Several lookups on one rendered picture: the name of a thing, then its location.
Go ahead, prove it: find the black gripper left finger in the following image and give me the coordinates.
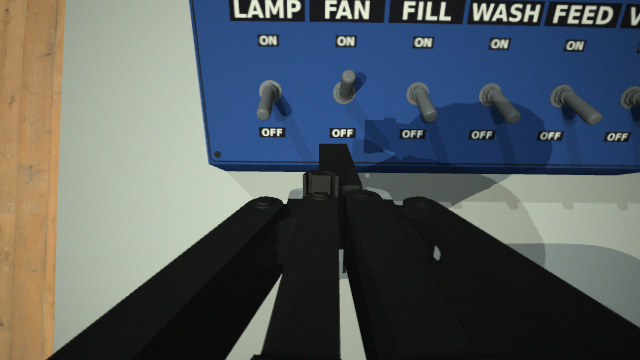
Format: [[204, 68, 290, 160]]
[[46, 144, 342, 360]]

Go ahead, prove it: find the blue switch panel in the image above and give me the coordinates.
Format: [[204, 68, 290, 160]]
[[189, 0, 640, 175]]

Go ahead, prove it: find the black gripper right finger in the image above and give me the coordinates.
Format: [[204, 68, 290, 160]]
[[333, 144, 640, 360]]

